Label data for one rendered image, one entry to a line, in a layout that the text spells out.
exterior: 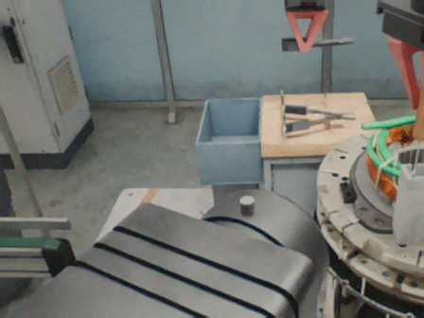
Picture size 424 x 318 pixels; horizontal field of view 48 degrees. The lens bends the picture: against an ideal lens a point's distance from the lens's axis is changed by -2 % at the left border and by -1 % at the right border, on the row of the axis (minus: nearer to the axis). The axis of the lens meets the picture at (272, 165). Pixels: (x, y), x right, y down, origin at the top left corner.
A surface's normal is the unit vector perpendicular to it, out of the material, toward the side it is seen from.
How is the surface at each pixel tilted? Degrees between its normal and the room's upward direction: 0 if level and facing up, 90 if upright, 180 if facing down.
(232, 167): 90
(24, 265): 90
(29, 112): 90
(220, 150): 90
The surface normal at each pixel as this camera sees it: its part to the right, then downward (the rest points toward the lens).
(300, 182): 0.01, 0.55
